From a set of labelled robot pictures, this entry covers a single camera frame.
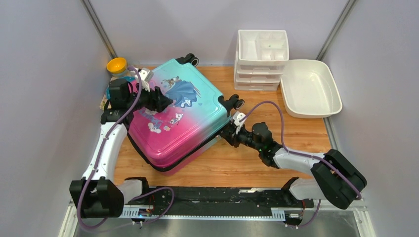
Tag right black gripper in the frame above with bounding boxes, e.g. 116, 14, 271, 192
219, 123, 262, 153

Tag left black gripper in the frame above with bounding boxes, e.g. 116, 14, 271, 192
126, 81, 173, 114

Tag pink and teal kids suitcase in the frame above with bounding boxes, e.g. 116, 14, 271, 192
127, 53, 245, 174

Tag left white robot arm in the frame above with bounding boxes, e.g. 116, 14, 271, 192
69, 79, 173, 220

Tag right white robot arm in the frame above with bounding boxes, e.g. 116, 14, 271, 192
220, 122, 367, 209

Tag teal polka dot plate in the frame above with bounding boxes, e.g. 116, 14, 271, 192
105, 76, 137, 99

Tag yellow bowl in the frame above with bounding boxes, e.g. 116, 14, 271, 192
106, 57, 127, 78

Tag floral cloth mat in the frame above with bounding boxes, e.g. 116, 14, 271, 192
99, 66, 147, 112

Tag white plastic drawer organizer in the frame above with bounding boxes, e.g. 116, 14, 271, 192
234, 30, 290, 91

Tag white plastic basin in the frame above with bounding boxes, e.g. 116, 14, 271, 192
281, 59, 343, 119

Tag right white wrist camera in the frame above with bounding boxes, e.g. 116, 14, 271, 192
230, 111, 246, 126

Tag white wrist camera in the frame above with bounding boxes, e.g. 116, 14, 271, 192
137, 68, 154, 92
230, 111, 246, 126

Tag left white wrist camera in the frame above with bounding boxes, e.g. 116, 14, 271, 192
137, 68, 154, 92

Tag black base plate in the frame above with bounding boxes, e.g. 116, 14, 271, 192
128, 187, 314, 217

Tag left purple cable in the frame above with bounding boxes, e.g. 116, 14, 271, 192
76, 66, 175, 230

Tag purple cable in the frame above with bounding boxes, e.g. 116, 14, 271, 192
240, 100, 363, 229
76, 66, 175, 230

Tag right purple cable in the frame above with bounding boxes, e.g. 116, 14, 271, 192
240, 100, 363, 229

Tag aluminium rail frame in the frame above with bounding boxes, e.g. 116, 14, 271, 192
59, 200, 375, 237

